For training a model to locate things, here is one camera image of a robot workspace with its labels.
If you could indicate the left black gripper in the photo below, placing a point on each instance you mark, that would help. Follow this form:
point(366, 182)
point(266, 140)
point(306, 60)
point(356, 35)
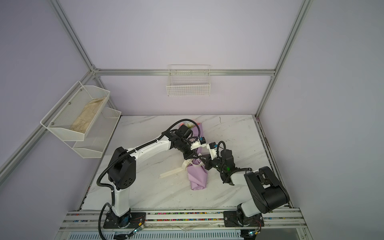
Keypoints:
point(190, 155)

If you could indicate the white mesh shelf basket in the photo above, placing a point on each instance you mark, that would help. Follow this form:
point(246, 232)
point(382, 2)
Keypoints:
point(98, 138)
point(60, 118)

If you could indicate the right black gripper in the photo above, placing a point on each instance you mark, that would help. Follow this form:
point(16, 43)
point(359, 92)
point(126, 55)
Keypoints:
point(207, 160)

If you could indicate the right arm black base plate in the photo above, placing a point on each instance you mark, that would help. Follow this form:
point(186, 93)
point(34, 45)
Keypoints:
point(238, 219)

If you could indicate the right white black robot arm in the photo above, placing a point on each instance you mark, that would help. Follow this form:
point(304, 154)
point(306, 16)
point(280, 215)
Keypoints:
point(267, 192)

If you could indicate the white mesh upper shelf basket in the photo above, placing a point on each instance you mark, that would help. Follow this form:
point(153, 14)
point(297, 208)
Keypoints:
point(60, 118)

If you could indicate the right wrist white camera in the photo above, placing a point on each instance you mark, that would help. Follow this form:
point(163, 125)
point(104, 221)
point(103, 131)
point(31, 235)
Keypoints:
point(212, 147)

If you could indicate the white mesh lower shelf basket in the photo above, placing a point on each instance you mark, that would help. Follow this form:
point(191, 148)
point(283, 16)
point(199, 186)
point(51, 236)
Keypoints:
point(98, 138)

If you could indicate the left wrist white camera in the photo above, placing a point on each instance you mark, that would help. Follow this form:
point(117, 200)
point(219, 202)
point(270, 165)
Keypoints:
point(198, 143)

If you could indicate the beige cloth in basket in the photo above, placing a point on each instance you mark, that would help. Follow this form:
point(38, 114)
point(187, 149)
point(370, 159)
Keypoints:
point(83, 121)

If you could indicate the aluminium front rail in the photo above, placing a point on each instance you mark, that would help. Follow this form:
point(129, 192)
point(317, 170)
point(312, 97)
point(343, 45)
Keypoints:
point(283, 218)

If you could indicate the white wire wall basket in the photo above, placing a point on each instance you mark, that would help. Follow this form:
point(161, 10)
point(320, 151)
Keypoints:
point(188, 80)

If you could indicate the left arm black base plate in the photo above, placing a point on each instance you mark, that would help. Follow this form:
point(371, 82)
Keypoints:
point(127, 221)

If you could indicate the wrist white camera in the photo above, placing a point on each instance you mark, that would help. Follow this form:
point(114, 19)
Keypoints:
point(198, 143)
point(212, 147)

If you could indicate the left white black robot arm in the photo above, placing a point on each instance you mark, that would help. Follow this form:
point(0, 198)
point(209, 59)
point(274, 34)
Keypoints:
point(121, 173)

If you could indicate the pink purple wrapping paper sheet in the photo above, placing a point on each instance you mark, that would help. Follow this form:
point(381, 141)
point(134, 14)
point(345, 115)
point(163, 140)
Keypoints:
point(197, 174)

